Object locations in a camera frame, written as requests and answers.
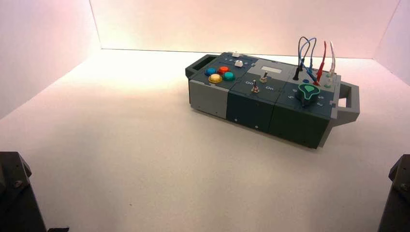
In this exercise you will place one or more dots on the red push button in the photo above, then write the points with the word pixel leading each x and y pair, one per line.
pixel 223 70

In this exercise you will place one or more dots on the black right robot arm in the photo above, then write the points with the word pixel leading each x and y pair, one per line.
pixel 398 205

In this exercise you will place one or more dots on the small white rocker switch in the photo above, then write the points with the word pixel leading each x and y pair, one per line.
pixel 238 63
pixel 236 54

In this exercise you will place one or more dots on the green push button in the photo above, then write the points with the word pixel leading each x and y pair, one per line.
pixel 228 76

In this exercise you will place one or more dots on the green rotary knob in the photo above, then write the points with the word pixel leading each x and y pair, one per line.
pixel 308 93

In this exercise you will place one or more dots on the metal toggle switch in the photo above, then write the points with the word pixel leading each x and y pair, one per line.
pixel 255 88
pixel 264 77

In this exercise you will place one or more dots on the teal grey modular control box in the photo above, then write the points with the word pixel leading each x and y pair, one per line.
pixel 250 109

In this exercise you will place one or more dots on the white display window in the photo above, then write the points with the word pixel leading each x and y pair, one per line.
pixel 271 69

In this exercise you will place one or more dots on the yellow push button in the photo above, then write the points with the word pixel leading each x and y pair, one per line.
pixel 215 78

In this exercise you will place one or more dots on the blue push button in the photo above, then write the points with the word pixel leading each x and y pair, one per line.
pixel 210 71

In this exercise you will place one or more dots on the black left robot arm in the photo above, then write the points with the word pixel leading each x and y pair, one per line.
pixel 16 198

